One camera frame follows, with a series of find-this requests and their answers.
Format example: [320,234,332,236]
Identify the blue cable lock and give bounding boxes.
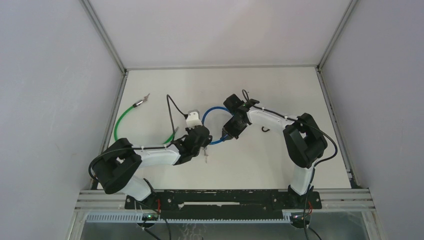
[201,105,234,146]

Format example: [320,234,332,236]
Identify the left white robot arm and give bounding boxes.
[88,125,212,209]

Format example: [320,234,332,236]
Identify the silver keys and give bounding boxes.
[203,147,209,164]

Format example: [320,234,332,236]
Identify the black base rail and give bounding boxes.
[124,189,323,220]

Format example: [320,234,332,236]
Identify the black camera cable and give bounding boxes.
[87,94,190,240]
[241,88,339,240]

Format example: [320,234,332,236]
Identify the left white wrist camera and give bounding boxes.
[185,109,203,129]

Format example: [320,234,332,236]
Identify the right black camera cable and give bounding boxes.
[241,88,339,240]

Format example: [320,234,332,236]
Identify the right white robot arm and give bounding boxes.
[221,94,328,208]

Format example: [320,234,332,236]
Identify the green cable lock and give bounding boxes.
[113,93,180,145]

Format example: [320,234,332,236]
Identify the white slotted cable duct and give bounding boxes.
[85,212,303,224]

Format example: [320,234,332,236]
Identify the left black camera cable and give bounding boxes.
[87,94,190,240]

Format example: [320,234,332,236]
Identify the orange padlock with keys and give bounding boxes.
[261,126,270,133]

